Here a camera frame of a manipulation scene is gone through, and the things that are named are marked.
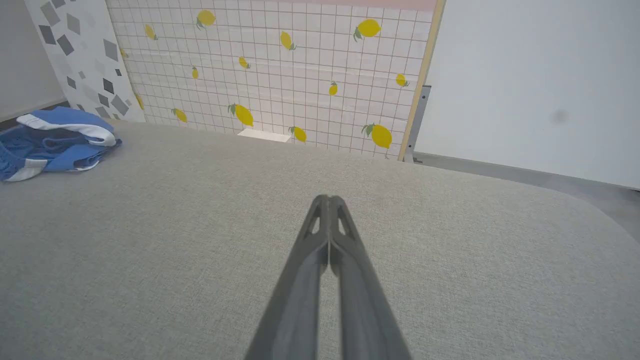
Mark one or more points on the blue and white shorts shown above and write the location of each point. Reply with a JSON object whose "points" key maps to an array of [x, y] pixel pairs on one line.
{"points": [[60, 150]]}

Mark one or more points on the grey diamond pattern panel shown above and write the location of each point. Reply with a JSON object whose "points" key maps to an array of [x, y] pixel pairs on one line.
{"points": [[85, 60]]}

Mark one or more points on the grey metal bracket post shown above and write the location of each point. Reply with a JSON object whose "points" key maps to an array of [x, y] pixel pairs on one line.
{"points": [[417, 125]]}

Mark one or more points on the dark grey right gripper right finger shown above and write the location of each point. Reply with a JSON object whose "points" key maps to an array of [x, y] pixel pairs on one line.
{"points": [[365, 310]]}

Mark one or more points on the grey fabric sofa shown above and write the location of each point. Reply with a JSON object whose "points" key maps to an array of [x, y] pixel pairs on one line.
{"points": [[150, 250]]}

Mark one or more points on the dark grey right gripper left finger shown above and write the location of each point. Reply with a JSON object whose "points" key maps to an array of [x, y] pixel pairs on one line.
{"points": [[295, 300]]}

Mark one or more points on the small white box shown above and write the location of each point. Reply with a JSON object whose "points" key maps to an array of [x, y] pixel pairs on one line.
{"points": [[264, 135]]}

